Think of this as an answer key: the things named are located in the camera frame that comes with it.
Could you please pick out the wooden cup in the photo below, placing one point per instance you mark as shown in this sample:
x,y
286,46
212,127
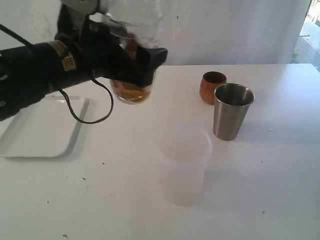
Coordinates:
x,y
210,81

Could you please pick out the clear plastic shaker cup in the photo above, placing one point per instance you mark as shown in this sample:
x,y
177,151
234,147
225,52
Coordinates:
x,y
143,18

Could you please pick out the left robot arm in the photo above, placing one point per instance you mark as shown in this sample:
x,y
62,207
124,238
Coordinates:
x,y
29,72

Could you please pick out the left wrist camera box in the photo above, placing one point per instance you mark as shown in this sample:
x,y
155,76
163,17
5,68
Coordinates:
x,y
88,7

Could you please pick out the brown food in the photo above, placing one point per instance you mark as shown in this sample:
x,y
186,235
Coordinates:
x,y
129,93

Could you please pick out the white rectangular tray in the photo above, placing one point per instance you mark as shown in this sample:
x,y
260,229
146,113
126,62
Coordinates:
x,y
43,130

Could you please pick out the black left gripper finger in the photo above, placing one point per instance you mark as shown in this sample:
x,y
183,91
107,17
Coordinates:
x,y
148,61

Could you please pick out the stainless steel cup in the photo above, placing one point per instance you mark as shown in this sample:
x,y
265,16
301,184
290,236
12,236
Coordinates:
x,y
231,104

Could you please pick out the translucent plastic container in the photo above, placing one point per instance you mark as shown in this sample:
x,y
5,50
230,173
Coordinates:
x,y
183,151

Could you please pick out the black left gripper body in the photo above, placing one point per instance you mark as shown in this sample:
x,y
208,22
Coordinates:
x,y
101,55

